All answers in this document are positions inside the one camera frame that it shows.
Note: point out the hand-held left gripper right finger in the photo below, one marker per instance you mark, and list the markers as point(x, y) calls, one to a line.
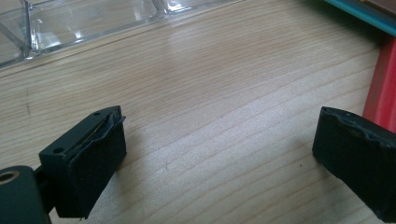
point(358, 155)

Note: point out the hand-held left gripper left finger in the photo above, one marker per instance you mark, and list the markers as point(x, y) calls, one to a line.
point(93, 161)

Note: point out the red hardcover picture book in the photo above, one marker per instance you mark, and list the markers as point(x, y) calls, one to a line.
point(384, 87)

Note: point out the tiger and bear picture book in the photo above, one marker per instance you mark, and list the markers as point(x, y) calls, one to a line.
point(367, 14)

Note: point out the clear plastic book rack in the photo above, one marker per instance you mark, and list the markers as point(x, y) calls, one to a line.
point(93, 18)

